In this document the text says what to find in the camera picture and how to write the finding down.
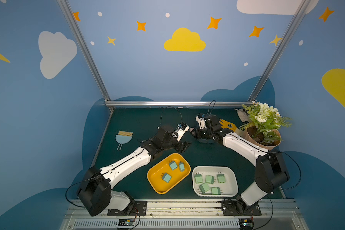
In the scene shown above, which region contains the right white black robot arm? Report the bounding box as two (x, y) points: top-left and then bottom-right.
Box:
(190, 114), (290, 212)

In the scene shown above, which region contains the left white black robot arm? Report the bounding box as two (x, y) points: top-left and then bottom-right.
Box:
(76, 123), (191, 217)

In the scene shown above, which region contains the dark blue plastic bin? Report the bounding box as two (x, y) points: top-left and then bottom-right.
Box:
(197, 138), (215, 144)

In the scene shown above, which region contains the yellow work glove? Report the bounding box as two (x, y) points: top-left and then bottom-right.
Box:
(219, 119), (237, 132)

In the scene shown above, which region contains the yellow plastic tray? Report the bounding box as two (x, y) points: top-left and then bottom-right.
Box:
(147, 153), (191, 195)

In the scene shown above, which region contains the white plastic tray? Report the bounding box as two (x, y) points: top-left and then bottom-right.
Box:
(192, 166), (239, 198)

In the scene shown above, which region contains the potted white flower plant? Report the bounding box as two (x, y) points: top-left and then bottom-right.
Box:
(240, 101), (291, 149)

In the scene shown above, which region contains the aluminium frame rail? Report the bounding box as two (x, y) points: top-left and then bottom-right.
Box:
(105, 100), (252, 107)

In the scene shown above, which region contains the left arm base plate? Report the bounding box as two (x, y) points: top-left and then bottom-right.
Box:
(107, 200), (148, 217)

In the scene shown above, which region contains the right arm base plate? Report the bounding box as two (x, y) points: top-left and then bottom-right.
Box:
(221, 199), (262, 216)

